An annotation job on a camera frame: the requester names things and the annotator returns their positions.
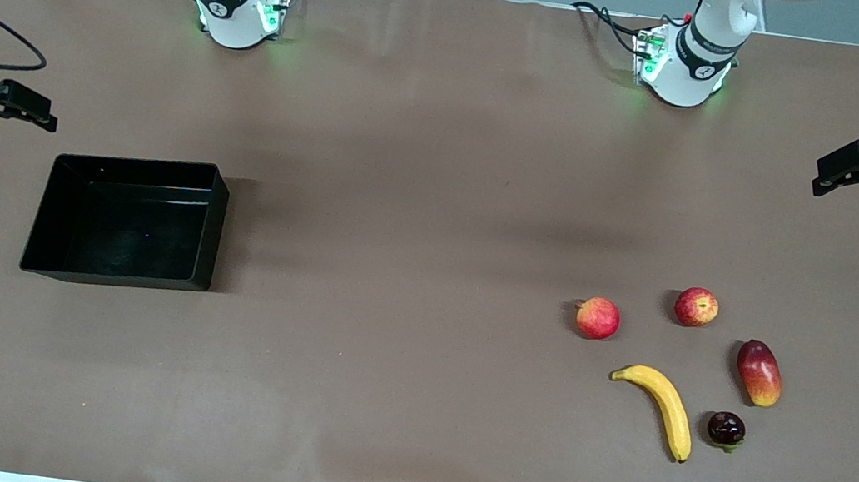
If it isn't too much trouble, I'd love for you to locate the black plastic box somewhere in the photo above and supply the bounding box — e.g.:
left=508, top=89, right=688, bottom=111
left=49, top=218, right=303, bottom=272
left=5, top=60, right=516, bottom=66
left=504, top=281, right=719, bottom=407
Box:
left=17, top=139, right=234, bottom=303

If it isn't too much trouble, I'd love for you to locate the round red apple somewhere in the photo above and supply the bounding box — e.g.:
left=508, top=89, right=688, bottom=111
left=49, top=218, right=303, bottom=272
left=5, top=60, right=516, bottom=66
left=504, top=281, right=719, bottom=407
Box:
left=672, top=284, right=722, bottom=332

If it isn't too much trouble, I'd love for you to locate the yellow banana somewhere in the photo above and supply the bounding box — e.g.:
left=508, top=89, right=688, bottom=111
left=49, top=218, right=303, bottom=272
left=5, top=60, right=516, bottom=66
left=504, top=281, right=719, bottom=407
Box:
left=599, top=360, right=703, bottom=466

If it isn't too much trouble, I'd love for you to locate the red apple left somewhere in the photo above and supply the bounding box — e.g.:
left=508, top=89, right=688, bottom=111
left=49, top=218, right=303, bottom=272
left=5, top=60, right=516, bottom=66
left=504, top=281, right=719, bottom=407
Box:
left=572, top=293, right=624, bottom=344

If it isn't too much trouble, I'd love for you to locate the red yellow mango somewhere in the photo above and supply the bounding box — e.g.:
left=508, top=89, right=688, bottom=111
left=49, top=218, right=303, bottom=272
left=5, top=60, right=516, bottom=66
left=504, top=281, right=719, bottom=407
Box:
left=730, top=337, right=789, bottom=410

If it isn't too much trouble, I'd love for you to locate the dark purple mangosteen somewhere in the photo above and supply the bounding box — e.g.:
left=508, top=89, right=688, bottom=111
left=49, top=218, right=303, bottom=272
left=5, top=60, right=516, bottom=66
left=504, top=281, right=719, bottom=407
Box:
left=703, top=408, right=750, bottom=455

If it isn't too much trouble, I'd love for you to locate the brown table cover sheet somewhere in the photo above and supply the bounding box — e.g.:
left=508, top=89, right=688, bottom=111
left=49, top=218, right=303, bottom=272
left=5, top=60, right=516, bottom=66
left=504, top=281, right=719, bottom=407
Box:
left=0, top=0, right=859, bottom=482

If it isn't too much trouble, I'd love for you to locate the black left base cable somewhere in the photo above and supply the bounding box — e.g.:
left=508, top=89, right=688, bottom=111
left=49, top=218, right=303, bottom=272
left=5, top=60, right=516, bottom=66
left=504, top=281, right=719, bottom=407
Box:
left=564, top=0, right=685, bottom=62

